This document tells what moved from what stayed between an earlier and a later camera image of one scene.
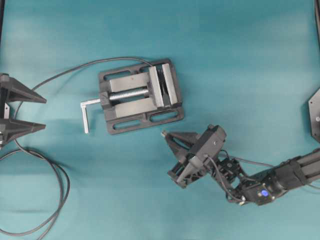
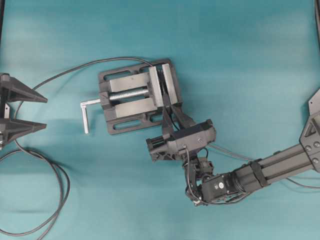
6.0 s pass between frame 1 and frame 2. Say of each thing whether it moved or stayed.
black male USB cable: moved
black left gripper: stayed
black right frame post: stayed
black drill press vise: stayed
